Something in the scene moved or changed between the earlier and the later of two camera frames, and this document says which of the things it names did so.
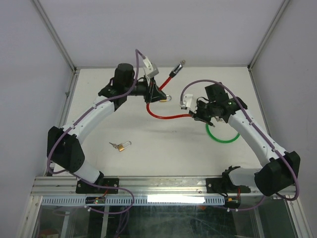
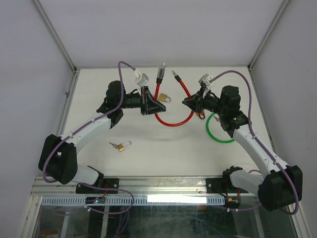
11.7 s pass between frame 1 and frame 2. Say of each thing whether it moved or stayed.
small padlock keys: stayed
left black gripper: moved
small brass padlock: stayed
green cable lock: stayed
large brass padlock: stayed
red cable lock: moved
